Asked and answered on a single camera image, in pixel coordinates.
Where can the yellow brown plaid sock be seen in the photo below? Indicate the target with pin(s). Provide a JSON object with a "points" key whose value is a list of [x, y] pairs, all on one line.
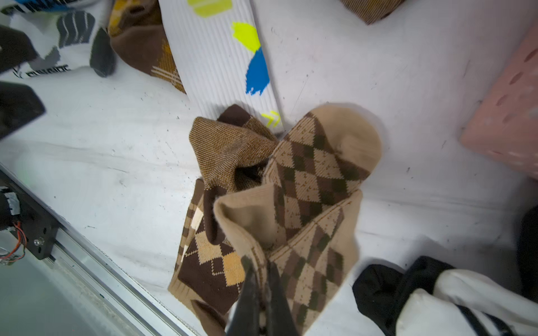
{"points": [[138, 37]]}

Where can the brown long sock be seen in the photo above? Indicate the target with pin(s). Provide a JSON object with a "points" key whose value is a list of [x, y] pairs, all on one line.
{"points": [[371, 11]]}

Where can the brown tan striped sock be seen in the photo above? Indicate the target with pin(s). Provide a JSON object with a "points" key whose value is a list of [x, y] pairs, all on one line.
{"points": [[232, 152]]}

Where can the beige green argyle sock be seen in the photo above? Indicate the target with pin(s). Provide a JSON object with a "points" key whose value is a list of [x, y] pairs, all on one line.
{"points": [[303, 215]]}

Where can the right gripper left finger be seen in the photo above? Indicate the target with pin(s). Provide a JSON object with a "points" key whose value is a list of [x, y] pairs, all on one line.
{"points": [[245, 319]]}

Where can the white sock yellow blue patches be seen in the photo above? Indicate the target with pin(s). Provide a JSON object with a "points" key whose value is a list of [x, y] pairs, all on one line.
{"points": [[220, 59]]}

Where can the black white sock pile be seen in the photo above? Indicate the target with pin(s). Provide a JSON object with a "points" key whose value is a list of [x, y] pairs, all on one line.
{"points": [[434, 298]]}

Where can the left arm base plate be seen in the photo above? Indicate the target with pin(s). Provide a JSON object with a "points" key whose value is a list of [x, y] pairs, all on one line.
{"points": [[33, 227]]}

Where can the pink plastic basket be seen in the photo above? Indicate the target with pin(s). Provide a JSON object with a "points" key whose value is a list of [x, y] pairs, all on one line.
{"points": [[504, 127]]}

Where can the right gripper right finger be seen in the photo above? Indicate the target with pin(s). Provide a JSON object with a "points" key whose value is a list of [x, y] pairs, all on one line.
{"points": [[279, 321]]}

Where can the aluminium rail frame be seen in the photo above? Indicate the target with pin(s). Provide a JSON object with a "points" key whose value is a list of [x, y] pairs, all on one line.
{"points": [[103, 294]]}

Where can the brown argyle sock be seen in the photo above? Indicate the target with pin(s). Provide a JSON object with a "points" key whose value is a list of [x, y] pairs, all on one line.
{"points": [[207, 278]]}

